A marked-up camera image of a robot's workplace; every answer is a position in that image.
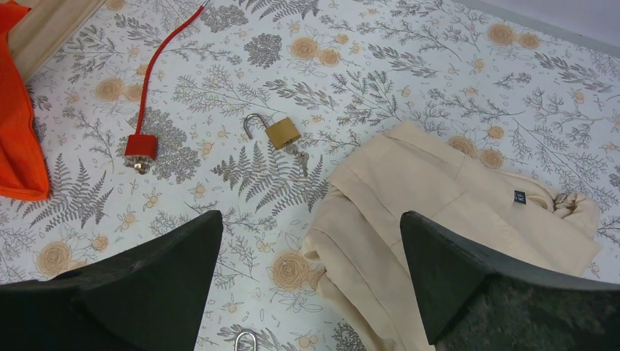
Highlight beige folded cloth bag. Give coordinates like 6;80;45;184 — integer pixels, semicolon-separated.
301;122;601;350

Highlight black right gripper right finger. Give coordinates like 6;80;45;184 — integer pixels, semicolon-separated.
400;211;619;350

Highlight long shackle brass padlock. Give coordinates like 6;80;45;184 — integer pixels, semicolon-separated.
234;330;258;351

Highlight keys of short padlock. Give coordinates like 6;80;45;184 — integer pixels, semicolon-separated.
284;143;309;177

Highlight wooden tray base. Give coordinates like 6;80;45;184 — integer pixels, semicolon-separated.
7;0;105;82

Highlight red cable lock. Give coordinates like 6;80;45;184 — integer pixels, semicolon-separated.
124;1;211;175

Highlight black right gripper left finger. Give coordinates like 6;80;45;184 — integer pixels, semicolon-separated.
1;210;224;350

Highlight short shackle brass padlock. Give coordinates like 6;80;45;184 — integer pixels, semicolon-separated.
243;113;301;150

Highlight orange cloth bag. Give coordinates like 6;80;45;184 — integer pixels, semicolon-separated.
1;1;50;201

